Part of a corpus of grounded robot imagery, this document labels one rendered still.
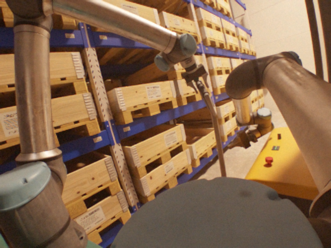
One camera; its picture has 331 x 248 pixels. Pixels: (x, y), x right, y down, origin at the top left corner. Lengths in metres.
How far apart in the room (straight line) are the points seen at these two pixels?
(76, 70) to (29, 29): 0.74
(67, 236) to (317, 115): 0.60
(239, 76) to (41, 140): 0.73
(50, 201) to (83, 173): 0.87
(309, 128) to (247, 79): 0.36
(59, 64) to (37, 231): 1.12
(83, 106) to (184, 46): 0.93
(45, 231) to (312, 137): 0.57
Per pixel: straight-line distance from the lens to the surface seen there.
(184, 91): 2.08
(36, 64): 0.65
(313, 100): 0.32
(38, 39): 0.68
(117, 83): 2.93
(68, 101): 1.30
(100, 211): 1.51
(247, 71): 0.61
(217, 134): 1.11
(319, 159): 0.25
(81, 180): 1.35
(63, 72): 1.35
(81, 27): 1.63
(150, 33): 0.60
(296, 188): 0.79
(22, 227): 0.50
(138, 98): 1.56
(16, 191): 0.46
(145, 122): 1.64
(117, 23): 0.58
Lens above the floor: 1.33
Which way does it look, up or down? 9 degrees down
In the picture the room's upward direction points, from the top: 13 degrees counter-clockwise
